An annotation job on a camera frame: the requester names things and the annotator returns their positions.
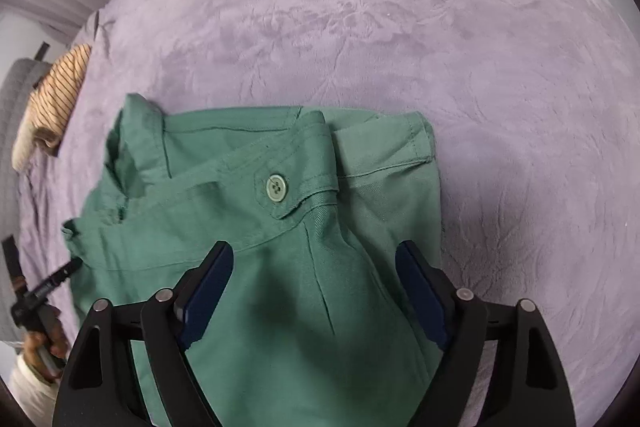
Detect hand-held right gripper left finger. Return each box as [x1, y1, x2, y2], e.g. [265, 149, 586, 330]
[52, 241, 235, 427]

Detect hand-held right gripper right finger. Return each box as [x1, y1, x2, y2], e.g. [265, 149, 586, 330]
[394, 240, 577, 427]

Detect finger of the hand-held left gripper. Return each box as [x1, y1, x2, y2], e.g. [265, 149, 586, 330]
[26, 257, 84, 304]

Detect green button-up work shirt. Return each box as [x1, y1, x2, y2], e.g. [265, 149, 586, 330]
[61, 93, 446, 427]

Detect person's left forearm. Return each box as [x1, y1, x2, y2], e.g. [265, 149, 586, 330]
[7, 352, 63, 424]

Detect person's left hand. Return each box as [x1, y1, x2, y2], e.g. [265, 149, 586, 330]
[24, 306, 72, 381]

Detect cream fluffy cloth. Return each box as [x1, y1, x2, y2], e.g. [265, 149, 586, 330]
[11, 124, 62, 172]

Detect cream striped garment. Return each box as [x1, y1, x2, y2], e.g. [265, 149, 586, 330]
[29, 43, 94, 148]

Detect lilac plush blanket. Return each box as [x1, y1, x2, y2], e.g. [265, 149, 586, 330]
[15, 0, 640, 427]

